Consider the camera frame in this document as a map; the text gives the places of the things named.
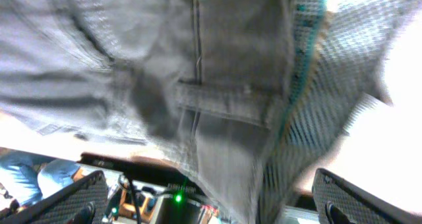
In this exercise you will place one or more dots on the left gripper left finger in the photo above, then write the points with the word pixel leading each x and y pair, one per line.
pixel 84 201

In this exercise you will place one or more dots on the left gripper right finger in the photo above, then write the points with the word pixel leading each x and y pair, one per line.
pixel 340 202

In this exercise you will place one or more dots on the grey shorts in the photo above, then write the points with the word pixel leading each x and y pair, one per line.
pixel 243 95

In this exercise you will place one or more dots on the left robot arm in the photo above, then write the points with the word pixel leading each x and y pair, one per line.
pixel 173 206

